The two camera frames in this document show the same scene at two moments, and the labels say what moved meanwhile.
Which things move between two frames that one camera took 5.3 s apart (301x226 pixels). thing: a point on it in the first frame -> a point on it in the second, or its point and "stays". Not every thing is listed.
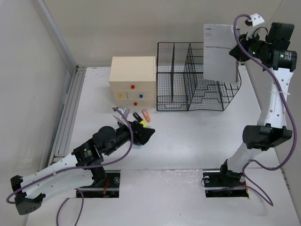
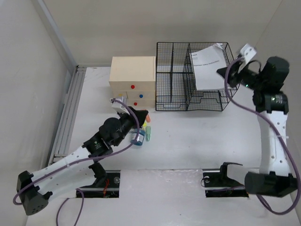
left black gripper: (143, 135) -> (140, 115)
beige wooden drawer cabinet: (133, 80) stays
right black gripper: (239, 54) -> (234, 75)
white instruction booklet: (219, 66) -> (207, 62)
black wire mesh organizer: (180, 84) stays
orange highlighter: (146, 115) stays
